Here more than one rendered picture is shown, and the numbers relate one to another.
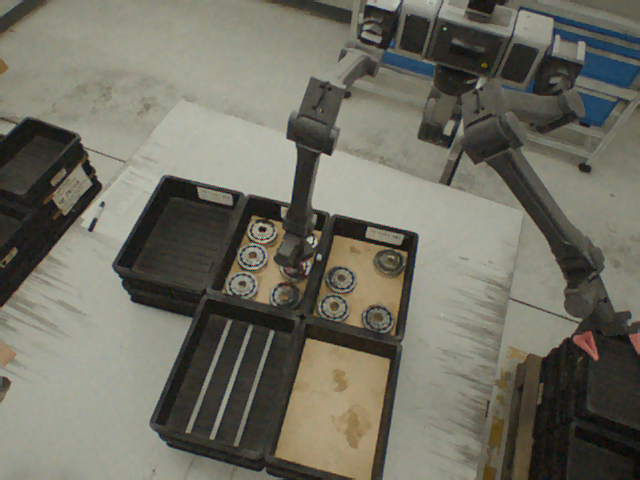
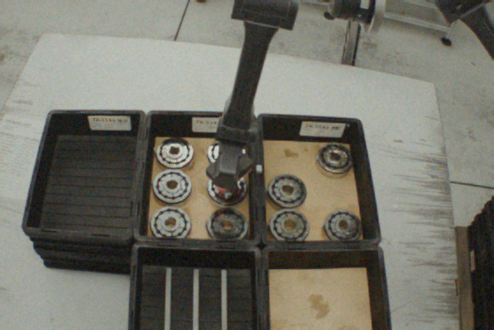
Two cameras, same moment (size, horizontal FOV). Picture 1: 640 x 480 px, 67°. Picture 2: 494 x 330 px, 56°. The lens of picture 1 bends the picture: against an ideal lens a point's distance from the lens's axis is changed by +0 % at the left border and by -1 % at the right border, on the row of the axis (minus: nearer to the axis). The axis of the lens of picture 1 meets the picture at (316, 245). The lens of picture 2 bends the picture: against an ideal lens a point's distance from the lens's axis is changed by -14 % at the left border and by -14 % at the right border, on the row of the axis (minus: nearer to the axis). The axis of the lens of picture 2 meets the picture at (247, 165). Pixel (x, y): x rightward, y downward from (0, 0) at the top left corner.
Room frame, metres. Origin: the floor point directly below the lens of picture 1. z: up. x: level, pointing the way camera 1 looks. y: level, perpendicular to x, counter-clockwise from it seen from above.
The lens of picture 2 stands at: (0.09, 0.23, 2.03)
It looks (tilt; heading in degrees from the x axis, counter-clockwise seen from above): 54 degrees down; 344
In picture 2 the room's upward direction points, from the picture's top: 8 degrees clockwise
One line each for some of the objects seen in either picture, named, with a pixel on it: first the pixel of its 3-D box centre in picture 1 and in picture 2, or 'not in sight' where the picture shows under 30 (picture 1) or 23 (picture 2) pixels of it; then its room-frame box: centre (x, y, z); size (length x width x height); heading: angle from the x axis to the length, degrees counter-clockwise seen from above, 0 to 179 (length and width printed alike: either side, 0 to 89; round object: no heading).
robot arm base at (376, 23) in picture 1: (373, 33); not in sight; (1.24, -0.09, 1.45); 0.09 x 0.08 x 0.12; 74
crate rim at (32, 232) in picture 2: (182, 230); (85, 170); (0.88, 0.43, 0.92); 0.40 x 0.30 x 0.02; 172
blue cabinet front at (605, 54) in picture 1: (562, 70); not in sight; (2.47, -1.27, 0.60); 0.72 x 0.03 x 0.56; 74
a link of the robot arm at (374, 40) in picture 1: (365, 55); not in sight; (1.17, -0.07, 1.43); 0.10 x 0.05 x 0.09; 164
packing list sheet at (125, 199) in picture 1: (127, 201); (11, 153); (1.13, 0.75, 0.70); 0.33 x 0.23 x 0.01; 164
